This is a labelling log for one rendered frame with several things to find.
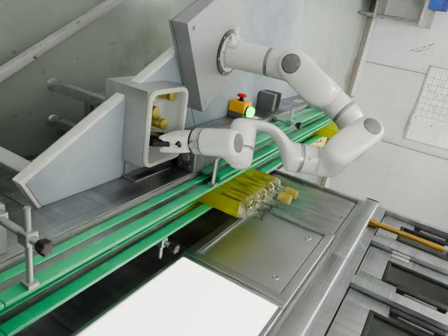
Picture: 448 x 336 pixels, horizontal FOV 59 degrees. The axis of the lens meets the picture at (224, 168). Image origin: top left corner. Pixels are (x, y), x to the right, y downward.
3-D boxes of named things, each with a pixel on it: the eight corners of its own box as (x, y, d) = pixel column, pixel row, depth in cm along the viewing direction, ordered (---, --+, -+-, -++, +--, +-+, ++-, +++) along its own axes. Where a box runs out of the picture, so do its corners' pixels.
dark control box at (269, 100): (255, 107, 186) (271, 111, 182) (259, 90, 183) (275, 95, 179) (263, 105, 192) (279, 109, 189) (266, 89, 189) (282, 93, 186)
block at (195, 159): (175, 167, 130) (192, 174, 127) (178, 140, 127) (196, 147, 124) (181, 164, 133) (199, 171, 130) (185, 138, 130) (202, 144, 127)
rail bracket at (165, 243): (134, 249, 114) (170, 269, 109) (135, 229, 112) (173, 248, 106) (143, 243, 117) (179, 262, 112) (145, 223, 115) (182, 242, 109)
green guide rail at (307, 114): (203, 151, 129) (223, 159, 125) (203, 149, 128) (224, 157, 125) (343, 95, 272) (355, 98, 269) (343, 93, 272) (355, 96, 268)
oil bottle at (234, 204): (189, 197, 131) (244, 222, 122) (191, 182, 129) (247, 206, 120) (198, 192, 136) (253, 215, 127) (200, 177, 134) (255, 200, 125)
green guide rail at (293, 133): (200, 172, 131) (220, 180, 128) (200, 169, 131) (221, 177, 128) (340, 105, 275) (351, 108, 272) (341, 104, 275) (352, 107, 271)
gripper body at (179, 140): (190, 159, 106) (158, 156, 111) (211, 150, 114) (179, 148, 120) (187, 131, 104) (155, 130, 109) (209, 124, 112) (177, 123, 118)
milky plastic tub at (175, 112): (122, 160, 116) (145, 170, 112) (127, 84, 107) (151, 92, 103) (160, 147, 130) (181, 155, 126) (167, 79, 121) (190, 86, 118)
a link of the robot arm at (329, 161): (296, 129, 121) (313, 102, 108) (361, 140, 123) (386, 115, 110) (295, 177, 114) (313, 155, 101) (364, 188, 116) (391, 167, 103)
